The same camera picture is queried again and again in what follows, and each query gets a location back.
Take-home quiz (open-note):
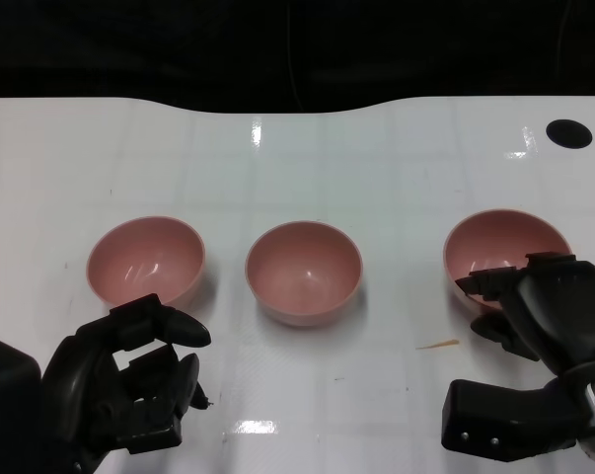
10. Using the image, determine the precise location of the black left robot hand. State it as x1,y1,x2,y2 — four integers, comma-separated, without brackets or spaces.
39,293,214,474

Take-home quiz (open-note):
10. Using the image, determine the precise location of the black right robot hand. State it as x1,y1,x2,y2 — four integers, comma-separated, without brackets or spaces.
454,252,595,376

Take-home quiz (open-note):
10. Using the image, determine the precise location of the pink plastic bowl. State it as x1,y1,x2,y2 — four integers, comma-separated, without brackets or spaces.
244,220,364,328
85,214,207,310
443,207,573,315

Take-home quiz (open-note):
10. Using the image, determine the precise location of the black round table grommet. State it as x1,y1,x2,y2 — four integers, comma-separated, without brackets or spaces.
545,118,594,149

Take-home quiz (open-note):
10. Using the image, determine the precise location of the black cloth backdrop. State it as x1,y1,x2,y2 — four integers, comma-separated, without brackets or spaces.
0,0,595,114

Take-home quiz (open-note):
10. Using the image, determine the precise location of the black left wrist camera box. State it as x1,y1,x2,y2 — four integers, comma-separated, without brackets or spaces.
0,337,44,474

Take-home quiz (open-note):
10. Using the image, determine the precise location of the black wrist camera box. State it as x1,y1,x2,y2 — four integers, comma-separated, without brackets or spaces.
441,359,595,464
0,337,44,474

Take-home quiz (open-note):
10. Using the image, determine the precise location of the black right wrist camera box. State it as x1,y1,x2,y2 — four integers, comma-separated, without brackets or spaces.
441,359,595,464

